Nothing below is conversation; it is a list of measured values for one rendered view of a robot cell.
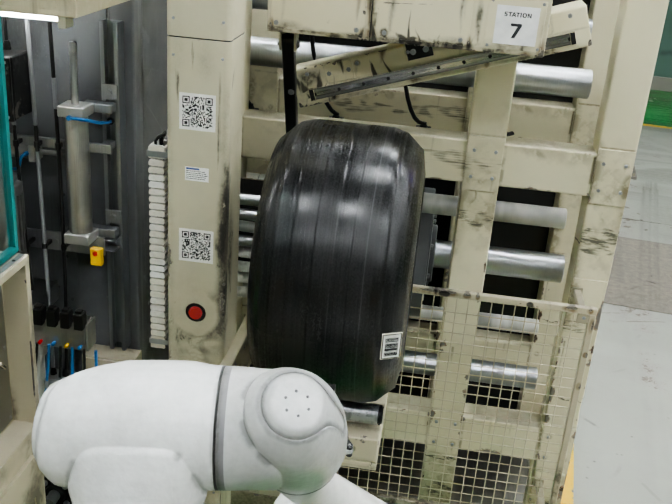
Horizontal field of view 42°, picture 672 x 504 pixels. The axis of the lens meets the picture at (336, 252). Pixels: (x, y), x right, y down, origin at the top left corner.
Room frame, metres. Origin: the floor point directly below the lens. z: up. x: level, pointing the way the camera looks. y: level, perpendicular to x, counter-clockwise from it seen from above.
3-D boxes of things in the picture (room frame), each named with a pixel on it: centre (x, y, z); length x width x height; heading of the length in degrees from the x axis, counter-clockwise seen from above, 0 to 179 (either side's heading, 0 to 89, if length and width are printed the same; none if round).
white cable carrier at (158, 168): (1.75, 0.38, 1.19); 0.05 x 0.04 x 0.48; 174
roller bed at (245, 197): (2.16, 0.21, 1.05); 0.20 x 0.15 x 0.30; 84
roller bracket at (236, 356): (1.78, 0.21, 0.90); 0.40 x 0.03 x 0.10; 174
